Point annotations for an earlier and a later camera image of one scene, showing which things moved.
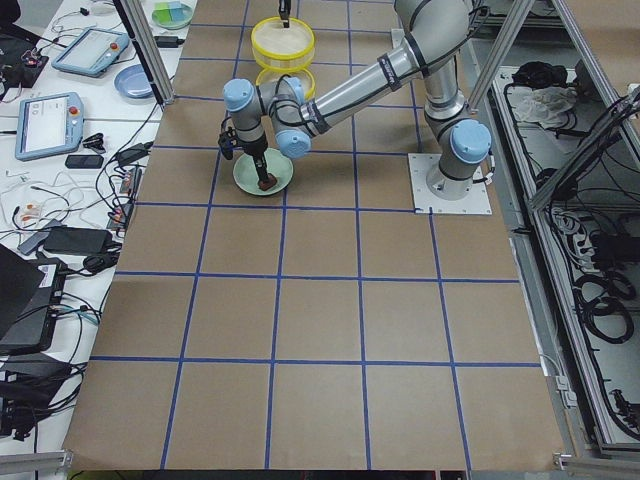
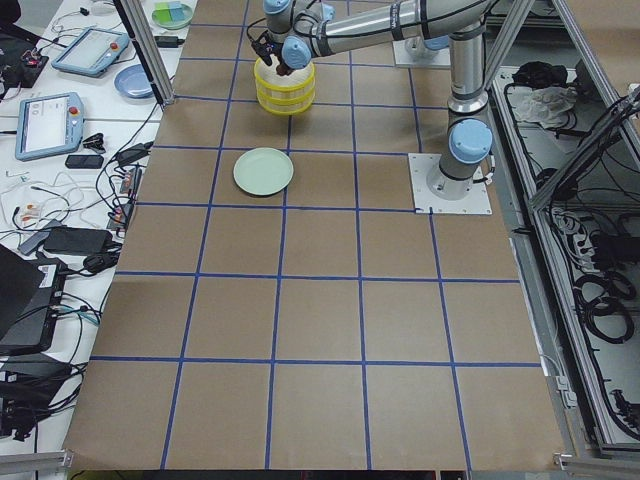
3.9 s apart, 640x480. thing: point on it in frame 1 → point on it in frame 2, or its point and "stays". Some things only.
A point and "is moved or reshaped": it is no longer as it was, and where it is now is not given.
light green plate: x=246 y=173 stays
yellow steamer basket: x=280 y=48 is moved or reshaped
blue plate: x=132 y=80 stays
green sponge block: x=164 y=14 stays
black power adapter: x=168 y=41 stays
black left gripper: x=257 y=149 → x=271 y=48
